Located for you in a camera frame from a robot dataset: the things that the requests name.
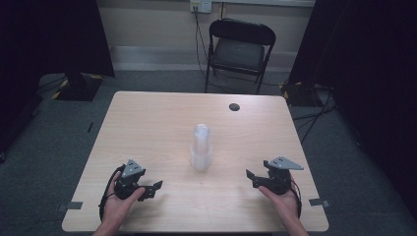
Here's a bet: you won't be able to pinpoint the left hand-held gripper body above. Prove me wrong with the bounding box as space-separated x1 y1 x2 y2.
113 158 147 201

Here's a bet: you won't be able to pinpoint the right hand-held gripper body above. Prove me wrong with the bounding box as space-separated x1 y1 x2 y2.
259 155 305 196

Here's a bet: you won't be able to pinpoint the stack of clear plastic cups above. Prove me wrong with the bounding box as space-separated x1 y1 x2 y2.
190 123 212 172

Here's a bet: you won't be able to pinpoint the person's right hand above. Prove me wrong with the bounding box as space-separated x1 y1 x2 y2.
258 185 301 228

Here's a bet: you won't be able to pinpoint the person's left hand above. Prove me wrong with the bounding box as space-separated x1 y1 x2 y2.
102 181 147 228

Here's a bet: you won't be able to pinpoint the grey tape strip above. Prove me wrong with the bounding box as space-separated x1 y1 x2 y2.
57 201 84 212
308 198 331 208

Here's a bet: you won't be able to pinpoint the black stand base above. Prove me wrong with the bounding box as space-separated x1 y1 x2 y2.
51 72 106 102
279 79 330 108

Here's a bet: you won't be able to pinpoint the black folding chair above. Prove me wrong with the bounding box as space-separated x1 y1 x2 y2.
204 18 277 95

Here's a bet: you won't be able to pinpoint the black curtain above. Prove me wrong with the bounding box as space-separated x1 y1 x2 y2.
287 0 417 217
0 0 116 155

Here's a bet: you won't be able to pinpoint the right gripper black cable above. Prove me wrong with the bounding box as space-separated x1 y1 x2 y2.
289 177 303 219

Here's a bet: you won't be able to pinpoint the black floor cables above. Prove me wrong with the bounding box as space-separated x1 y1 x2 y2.
290 86 338 146

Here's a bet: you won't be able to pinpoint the white wall outlet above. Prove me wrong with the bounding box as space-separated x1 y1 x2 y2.
189 0 213 15

